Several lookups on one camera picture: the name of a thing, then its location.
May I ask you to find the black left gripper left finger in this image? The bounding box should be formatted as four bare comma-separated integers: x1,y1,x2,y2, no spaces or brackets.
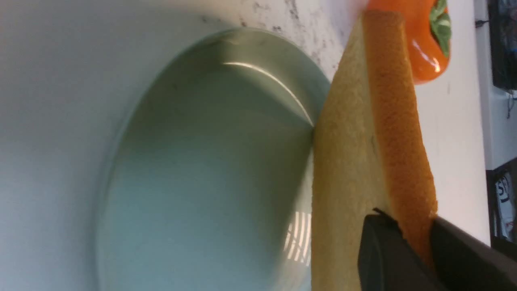
357,208,447,291

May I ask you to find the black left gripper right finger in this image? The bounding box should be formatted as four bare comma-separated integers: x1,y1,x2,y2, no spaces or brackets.
430,217,517,291

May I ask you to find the toasted bread slice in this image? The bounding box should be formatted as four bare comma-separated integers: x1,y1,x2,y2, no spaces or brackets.
311,11,438,291

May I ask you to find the dark box in background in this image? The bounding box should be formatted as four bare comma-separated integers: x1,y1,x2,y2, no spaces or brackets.
485,158,517,248

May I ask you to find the light blue round plate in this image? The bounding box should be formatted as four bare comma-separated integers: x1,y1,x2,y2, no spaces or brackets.
96,28,330,291

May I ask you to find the orange persimmon with green leaf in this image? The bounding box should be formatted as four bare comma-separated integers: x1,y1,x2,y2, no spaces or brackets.
367,0,451,84

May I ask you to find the black monitor in background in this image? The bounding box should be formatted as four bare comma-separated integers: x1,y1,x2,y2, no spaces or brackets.
488,0,517,91

